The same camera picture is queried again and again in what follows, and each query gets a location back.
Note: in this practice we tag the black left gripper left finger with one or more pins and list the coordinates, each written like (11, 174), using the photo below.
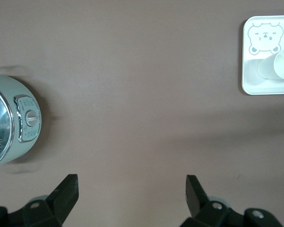
(66, 196)

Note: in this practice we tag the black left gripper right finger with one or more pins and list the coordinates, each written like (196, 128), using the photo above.
(194, 196)

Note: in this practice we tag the white tray with bear print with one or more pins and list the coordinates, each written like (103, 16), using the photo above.
(251, 78)

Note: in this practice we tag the grey-green electric cooking pot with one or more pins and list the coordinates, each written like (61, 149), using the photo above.
(14, 87)

